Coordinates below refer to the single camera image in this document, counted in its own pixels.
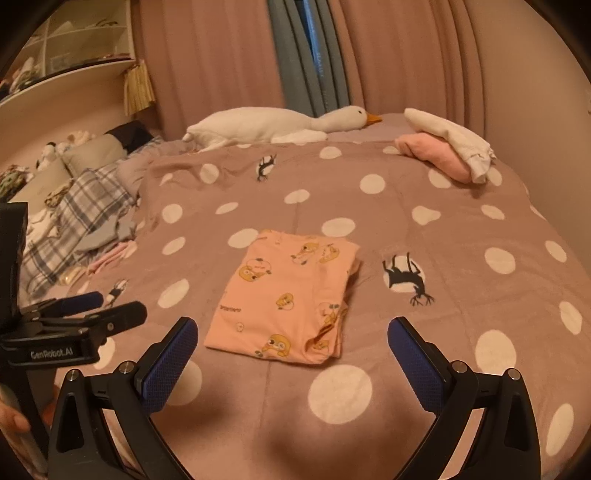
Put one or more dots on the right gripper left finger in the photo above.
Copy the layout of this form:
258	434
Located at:
81	445

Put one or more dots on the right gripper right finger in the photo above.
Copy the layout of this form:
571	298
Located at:
506	445

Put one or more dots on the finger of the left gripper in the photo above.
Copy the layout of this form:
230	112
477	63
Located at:
63	307
97	322

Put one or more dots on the pink cartoon print shirt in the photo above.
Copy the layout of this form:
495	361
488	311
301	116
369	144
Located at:
287	299

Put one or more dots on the person left hand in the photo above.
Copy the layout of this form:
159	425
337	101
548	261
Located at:
12	420

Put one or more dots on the light pink garment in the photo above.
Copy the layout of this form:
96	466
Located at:
117	252

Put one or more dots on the grey garment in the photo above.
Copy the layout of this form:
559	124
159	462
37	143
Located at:
115	229

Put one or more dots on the plaid blanket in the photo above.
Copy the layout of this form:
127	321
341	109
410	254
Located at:
95	196

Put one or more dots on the beige pillow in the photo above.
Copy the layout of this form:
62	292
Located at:
93	154

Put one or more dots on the mauve polka dot duvet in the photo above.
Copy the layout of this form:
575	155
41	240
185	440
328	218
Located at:
478	271

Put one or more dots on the white goose plush toy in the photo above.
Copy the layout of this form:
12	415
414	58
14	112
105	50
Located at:
255	125

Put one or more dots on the straw fringe hanging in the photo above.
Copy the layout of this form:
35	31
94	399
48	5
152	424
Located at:
138	93

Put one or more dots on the teal blue curtain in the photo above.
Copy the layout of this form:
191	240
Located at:
312	71

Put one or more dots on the pink curtain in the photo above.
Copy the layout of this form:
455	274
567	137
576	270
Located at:
208	56

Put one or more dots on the white wall shelf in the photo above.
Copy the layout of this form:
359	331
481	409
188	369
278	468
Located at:
82	40

